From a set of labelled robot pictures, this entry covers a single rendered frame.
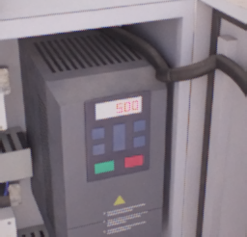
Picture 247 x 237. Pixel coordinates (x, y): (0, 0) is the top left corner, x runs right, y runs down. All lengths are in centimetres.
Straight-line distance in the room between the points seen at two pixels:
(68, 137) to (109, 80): 7
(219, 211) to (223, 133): 10
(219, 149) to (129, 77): 12
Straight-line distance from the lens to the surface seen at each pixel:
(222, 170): 62
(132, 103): 59
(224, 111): 58
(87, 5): 54
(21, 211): 84
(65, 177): 61
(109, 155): 61
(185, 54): 58
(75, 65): 62
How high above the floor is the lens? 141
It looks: 28 degrees down
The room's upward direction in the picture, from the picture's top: straight up
